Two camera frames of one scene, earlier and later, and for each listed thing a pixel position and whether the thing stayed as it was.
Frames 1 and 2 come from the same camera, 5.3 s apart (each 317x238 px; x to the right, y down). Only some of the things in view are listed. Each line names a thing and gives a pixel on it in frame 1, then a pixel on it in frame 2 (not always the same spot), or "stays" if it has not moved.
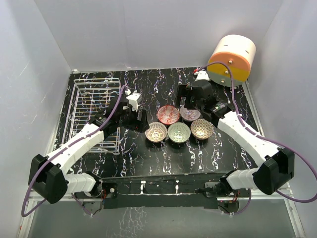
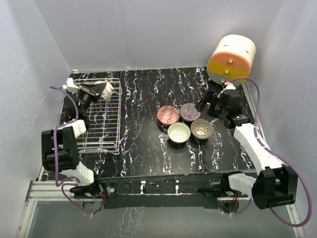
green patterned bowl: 179,133 stays
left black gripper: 142,124 → 97,88
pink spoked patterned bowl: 156,133 → 106,93
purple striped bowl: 189,114 stays
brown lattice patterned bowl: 201,129 stays
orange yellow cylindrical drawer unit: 237,51 stays
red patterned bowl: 168,114 stays
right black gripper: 183,91 → 206,98
